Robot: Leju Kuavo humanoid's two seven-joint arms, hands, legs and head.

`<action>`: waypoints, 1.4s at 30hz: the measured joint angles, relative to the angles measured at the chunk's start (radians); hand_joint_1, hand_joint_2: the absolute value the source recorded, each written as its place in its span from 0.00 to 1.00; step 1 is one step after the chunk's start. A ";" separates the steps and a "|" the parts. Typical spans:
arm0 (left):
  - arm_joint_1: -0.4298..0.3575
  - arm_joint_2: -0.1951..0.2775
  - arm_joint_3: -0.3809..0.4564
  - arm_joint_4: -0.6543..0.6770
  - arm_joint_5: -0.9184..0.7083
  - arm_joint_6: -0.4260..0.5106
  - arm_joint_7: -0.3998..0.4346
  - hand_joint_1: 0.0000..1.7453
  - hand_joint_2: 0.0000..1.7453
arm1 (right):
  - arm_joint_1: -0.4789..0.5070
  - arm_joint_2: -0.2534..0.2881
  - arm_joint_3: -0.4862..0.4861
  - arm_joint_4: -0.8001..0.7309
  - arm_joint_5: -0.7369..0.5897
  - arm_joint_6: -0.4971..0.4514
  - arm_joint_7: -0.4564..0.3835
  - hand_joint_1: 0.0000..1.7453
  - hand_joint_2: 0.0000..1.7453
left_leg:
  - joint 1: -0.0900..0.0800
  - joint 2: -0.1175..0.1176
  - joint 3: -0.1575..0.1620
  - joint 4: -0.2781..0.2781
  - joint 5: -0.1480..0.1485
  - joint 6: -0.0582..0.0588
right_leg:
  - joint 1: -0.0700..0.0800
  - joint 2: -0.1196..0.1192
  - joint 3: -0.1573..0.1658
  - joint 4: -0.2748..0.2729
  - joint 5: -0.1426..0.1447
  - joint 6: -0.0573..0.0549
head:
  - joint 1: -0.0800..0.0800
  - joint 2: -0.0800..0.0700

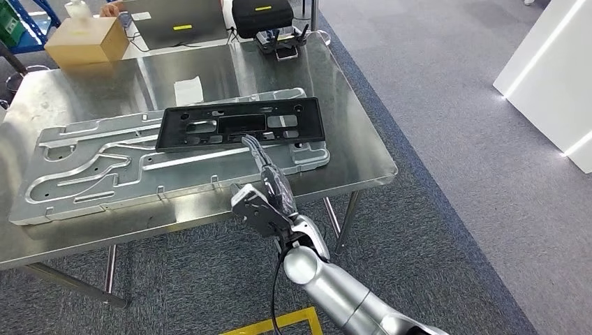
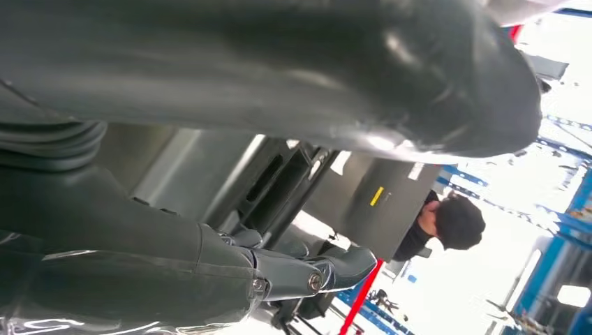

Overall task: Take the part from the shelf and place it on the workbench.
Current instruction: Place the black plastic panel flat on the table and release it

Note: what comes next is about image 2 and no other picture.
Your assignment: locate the stainless steel workbench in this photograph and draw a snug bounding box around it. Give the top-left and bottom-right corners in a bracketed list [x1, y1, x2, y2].
[94, 124, 269, 232]

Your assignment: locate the person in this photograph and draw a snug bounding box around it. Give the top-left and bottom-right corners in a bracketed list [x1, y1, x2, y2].
[392, 189, 487, 263]

